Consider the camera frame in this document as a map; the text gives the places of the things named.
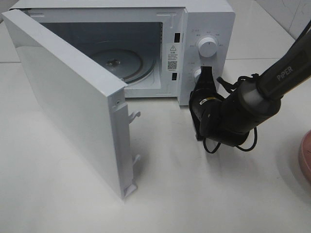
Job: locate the upper white microwave knob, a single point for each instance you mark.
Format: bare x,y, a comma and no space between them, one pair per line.
207,46

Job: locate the glass microwave turntable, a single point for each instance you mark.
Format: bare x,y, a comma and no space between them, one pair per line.
128,65

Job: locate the lower white microwave knob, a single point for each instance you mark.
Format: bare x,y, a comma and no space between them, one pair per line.
196,74

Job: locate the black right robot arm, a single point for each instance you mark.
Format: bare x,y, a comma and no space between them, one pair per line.
251,100

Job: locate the white microwave oven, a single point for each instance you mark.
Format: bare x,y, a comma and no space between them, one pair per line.
145,26

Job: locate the pink round plate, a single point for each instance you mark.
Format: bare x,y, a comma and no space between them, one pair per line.
304,157

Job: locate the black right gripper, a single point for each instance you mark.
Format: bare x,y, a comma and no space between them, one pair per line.
204,92

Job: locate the white warning label sticker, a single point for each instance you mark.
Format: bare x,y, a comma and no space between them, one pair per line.
172,56

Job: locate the white microwave knob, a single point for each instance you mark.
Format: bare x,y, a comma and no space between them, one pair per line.
196,74
207,46

